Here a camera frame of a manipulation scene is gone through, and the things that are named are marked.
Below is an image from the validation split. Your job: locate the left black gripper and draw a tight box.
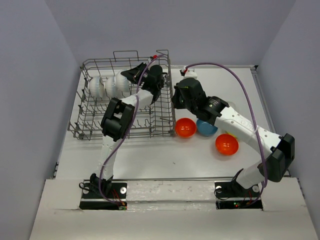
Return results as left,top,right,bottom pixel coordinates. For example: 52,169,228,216
119,62,148,87

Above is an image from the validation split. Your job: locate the grey wire dish rack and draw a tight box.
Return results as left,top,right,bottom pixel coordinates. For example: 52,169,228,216
67,49,176,141

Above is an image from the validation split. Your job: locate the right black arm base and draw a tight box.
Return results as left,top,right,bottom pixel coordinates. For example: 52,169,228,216
213,181,263,210

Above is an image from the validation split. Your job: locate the orange bowl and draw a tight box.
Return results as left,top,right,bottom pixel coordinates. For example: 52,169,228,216
175,117,197,138
215,133,239,156

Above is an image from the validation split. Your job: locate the lime green bowl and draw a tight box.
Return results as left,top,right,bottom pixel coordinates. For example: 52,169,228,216
225,131,238,139

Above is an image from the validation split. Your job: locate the orange bowl right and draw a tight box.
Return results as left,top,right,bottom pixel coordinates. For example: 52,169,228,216
215,133,239,156

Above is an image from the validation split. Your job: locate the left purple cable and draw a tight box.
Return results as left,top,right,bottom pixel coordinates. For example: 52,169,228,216
98,52,166,205

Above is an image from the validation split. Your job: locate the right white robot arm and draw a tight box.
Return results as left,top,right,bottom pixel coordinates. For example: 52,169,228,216
171,77,295,196

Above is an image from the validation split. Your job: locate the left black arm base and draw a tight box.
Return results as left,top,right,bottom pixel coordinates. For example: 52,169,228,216
79,181,128,211

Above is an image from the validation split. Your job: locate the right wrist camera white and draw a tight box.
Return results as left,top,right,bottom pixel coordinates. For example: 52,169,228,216
180,66,198,79

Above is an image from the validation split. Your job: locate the white square dish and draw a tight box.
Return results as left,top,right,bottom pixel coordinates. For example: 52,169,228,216
227,101,239,113

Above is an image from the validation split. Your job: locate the orange bowl left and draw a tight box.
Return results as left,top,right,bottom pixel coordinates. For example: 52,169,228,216
175,117,197,138

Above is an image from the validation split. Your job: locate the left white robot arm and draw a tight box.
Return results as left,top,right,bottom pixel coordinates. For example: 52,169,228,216
89,63,165,198

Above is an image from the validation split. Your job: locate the blue bowl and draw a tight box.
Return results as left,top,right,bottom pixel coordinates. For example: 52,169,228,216
196,119,218,137

